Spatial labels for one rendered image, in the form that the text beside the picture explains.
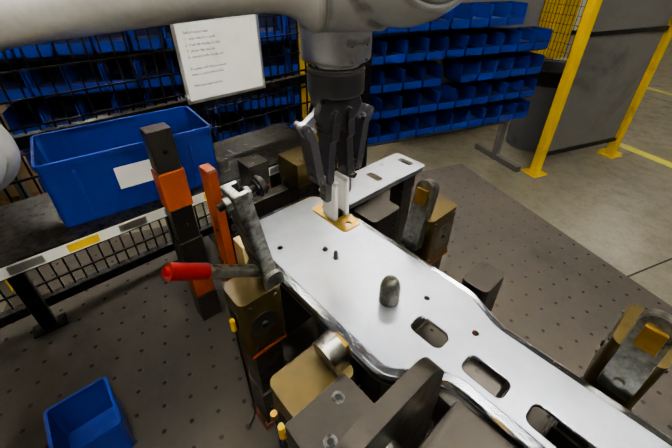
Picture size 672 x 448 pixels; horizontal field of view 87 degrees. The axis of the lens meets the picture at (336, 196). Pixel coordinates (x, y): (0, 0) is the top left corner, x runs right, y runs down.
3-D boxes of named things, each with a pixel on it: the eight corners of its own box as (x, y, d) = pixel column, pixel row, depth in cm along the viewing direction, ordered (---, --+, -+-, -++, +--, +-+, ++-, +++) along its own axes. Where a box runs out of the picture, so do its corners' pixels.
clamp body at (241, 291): (298, 408, 71) (284, 284, 51) (255, 445, 65) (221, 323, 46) (279, 383, 75) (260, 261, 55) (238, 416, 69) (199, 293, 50)
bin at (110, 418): (138, 444, 65) (122, 421, 60) (75, 489, 60) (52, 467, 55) (121, 398, 72) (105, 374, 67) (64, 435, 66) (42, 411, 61)
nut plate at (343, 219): (362, 223, 57) (362, 217, 56) (344, 233, 55) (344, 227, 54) (328, 201, 62) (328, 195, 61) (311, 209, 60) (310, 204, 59)
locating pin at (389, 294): (402, 306, 56) (406, 277, 53) (388, 318, 55) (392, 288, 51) (387, 295, 58) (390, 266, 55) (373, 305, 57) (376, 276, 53)
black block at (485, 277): (479, 361, 79) (516, 266, 63) (454, 390, 74) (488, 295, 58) (458, 345, 82) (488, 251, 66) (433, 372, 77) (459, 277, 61)
